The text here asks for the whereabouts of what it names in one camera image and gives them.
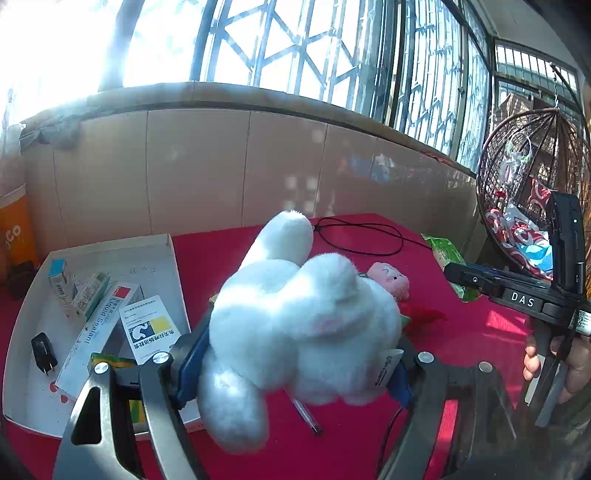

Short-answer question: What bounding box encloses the red chili plush toy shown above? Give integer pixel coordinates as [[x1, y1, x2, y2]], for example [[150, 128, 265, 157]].
[[397, 302, 446, 333]]

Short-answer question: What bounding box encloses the clear pen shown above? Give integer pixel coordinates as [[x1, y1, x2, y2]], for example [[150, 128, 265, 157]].
[[284, 390, 324, 435]]

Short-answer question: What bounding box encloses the long white tube box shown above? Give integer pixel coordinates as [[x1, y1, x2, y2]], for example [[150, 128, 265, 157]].
[[54, 282, 145, 402]]

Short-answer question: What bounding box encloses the green snack packet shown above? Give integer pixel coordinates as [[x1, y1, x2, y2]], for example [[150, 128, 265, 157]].
[[422, 234, 481, 303]]

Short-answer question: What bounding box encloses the hanging wicker chair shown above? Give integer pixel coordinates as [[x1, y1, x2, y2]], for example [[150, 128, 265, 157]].
[[475, 62, 591, 282]]

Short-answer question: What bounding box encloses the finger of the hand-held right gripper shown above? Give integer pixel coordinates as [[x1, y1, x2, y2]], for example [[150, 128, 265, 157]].
[[480, 268, 552, 284], [444, 262, 506, 298]]

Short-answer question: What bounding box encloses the small pale green box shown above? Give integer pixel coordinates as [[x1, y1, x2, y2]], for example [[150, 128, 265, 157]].
[[74, 271, 112, 319]]

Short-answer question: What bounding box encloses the black charger plug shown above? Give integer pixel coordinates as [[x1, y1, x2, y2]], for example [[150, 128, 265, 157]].
[[31, 332, 58, 376]]

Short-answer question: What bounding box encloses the pink plush toy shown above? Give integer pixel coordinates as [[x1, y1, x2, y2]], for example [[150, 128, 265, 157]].
[[367, 262, 411, 303]]

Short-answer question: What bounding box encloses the yellow green box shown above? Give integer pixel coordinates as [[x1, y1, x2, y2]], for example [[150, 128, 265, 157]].
[[90, 353, 148, 425]]

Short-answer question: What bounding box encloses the grey cloth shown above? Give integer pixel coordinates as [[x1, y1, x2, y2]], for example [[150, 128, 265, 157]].
[[18, 111, 86, 148]]

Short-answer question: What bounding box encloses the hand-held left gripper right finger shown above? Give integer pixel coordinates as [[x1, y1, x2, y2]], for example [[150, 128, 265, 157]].
[[376, 337, 520, 480]]

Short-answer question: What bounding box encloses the red tablecloth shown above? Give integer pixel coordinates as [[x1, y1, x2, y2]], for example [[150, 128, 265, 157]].
[[0, 213, 536, 480]]

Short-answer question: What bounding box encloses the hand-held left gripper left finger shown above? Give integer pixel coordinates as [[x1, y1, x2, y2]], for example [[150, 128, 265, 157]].
[[53, 318, 213, 480]]

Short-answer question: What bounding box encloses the black pouch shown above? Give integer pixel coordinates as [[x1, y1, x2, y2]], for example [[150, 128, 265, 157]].
[[7, 261, 38, 301]]

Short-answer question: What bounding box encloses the thin black cable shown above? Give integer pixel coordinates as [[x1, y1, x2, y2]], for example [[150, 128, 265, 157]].
[[313, 217, 432, 257]]

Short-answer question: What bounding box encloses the tan window sill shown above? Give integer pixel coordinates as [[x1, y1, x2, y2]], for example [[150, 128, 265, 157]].
[[21, 82, 476, 178]]

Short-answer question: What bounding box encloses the thick black braided cable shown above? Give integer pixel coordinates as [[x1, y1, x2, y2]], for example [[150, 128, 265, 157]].
[[378, 406, 403, 476]]

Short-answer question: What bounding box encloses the metal window grille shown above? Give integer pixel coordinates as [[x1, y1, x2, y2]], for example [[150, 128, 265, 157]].
[[99, 0, 585, 174]]

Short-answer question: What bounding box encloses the white cardboard tray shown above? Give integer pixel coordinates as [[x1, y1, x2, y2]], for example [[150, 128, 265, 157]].
[[2, 233, 204, 439]]

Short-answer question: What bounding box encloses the person's right hand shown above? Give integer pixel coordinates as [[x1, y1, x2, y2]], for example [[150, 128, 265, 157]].
[[523, 330, 591, 404]]

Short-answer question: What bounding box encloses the small white blue box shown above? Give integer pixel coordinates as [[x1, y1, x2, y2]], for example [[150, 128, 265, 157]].
[[48, 258, 79, 308]]

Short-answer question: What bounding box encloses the red white patterned cushion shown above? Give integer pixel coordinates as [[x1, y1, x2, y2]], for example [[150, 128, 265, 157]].
[[485, 178, 555, 280]]

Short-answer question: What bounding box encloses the white plush rabbit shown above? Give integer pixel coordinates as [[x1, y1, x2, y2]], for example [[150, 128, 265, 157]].
[[196, 210, 402, 455]]

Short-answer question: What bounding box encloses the white box blue yellow print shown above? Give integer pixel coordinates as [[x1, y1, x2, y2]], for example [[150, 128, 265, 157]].
[[119, 295, 183, 365]]

